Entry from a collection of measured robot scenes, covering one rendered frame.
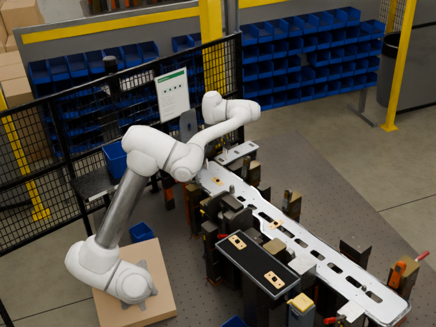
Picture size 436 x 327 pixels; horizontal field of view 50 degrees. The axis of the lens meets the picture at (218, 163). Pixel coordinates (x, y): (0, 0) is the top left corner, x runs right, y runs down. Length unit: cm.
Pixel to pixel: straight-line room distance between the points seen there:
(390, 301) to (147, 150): 115
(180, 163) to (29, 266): 230
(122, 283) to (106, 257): 13
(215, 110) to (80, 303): 180
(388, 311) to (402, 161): 277
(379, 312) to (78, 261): 125
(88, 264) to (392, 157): 332
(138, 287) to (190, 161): 59
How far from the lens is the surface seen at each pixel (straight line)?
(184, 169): 178
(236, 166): 275
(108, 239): 202
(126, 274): 205
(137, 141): 181
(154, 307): 233
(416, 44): 489
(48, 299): 359
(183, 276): 253
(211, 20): 296
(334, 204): 295
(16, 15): 628
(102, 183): 269
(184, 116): 262
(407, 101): 515
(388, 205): 413
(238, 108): 226
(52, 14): 850
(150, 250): 232
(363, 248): 223
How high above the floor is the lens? 259
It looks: 35 degrees down
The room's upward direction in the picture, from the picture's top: 4 degrees counter-clockwise
